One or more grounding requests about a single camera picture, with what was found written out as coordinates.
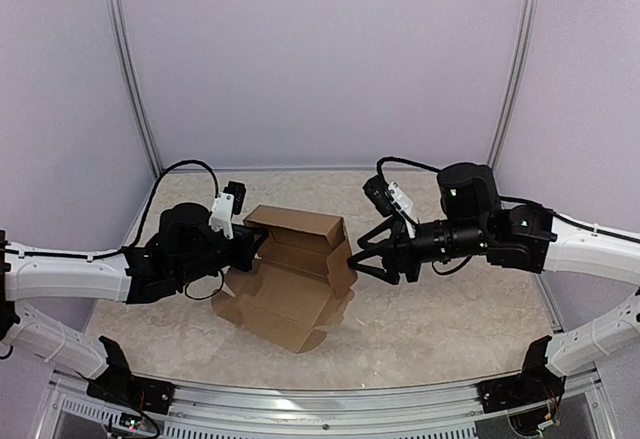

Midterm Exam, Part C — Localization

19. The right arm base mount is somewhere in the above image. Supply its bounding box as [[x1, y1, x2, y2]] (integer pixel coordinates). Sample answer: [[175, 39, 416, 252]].
[[476, 374, 565, 413]]

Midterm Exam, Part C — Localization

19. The right aluminium frame post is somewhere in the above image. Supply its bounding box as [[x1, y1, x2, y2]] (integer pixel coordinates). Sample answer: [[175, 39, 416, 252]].
[[487, 0, 539, 169]]

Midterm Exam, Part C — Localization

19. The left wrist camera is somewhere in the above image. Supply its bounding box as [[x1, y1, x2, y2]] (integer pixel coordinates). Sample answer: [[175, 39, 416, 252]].
[[209, 181, 246, 240]]

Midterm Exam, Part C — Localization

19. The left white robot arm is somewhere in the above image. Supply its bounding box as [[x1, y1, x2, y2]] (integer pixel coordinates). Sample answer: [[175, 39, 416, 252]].
[[1, 203, 268, 404]]

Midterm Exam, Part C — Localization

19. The aluminium frame post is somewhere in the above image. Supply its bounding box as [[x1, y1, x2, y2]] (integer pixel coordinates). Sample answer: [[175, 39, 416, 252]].
[[487, 0, 539, 169], [106, 0, 163, 178]]

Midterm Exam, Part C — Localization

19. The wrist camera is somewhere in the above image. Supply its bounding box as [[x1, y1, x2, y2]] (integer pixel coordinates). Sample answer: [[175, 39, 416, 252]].
[[209, 181, 246, 240], [363, 175, 418, 238]]

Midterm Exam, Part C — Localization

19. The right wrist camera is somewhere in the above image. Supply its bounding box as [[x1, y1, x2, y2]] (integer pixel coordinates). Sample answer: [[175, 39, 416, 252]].
[[363, 175, 418, 238]]

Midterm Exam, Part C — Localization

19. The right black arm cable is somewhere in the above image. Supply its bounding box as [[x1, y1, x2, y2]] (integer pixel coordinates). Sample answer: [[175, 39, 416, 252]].
[[375, 156, 640, 276]]

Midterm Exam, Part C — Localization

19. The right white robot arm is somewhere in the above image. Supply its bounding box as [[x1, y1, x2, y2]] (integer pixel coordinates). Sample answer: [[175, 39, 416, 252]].
[[347, 156, 639, 403]]

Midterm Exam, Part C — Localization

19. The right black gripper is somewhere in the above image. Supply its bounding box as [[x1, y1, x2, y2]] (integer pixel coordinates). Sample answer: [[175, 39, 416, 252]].
[[347, 215, 491, 285]]

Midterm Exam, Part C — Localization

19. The brown cardboard box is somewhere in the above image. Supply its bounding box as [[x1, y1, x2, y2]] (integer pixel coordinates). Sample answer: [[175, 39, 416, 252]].
[[211, 205, 357, 354]]

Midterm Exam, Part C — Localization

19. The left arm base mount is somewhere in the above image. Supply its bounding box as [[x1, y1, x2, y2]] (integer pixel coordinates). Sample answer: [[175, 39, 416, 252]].
[[86, 370, 176, 415]]

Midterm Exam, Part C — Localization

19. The front aluminium rail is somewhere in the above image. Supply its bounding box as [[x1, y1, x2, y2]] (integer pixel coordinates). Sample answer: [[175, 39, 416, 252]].
[[34, 367, 621, 438]]

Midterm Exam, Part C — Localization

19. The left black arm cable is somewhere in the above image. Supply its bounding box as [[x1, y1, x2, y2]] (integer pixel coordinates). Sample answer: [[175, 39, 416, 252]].
[[84, 158, 226, 300]]

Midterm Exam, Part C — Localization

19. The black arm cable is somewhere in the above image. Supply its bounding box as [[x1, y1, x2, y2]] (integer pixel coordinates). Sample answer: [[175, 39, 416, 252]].
[[375, 156, 640, 276], [84, 158, 226, 300]]

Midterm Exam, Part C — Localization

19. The left aluminium frame post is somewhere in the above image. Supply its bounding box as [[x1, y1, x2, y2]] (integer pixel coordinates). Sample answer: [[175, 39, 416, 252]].
[[106, 0, 163, 178]]

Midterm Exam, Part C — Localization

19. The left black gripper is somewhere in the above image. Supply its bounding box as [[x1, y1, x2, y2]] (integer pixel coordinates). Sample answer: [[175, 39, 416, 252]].
[[176, 224, 267, 287]]

